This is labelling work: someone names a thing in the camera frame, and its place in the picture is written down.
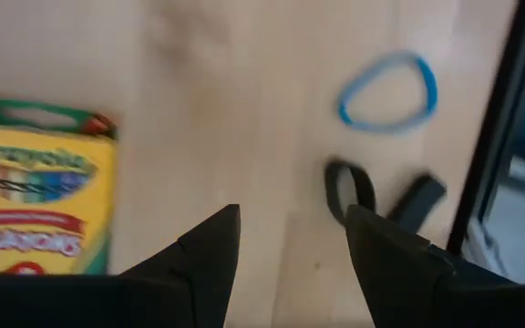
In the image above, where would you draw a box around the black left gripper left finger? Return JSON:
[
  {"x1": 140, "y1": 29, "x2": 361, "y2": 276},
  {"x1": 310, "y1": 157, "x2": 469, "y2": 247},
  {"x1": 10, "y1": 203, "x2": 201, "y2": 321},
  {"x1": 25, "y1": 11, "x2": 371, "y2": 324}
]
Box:
[{"x1": 0, "y1": 203, "x2": 242, "y2": 328}]

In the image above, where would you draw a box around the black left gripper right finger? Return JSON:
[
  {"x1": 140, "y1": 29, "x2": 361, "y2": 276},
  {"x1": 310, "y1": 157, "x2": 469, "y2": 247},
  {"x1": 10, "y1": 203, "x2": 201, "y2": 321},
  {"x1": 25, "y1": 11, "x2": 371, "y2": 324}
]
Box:
[{"x1": 344, "y1": 203, "x2": 525, "y2": 328}]

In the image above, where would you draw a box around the black rectangular block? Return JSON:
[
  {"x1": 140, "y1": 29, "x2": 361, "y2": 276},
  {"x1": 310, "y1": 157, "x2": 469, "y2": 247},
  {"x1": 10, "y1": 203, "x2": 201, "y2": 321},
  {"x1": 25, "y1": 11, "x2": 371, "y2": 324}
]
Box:
[{"x1": 386, "y1": 172, "x2": 448, "y2": 234}]

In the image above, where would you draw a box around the black rubber band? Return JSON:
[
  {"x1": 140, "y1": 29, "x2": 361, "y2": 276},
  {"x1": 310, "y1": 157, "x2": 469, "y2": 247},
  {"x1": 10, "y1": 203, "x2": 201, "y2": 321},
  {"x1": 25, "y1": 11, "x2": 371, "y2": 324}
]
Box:
[{"x1": 324, "y1": 158, "x2": 377, "y2": 228}]

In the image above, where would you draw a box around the blue rubber band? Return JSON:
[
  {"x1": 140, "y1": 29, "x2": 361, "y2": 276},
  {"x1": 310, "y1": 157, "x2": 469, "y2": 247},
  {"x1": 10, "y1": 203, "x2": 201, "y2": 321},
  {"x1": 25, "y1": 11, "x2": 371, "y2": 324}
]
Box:
[{"x1": 336, "y1": 49, "x2": 440, "y2": 137}]

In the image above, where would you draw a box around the black aluminium table frame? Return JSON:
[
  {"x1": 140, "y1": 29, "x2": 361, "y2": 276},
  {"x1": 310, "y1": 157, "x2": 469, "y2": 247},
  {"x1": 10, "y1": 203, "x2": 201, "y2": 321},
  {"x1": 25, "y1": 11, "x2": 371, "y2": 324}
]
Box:
[{"x1": 446, "y1": 0, "x2": 525, "y2": 256}]

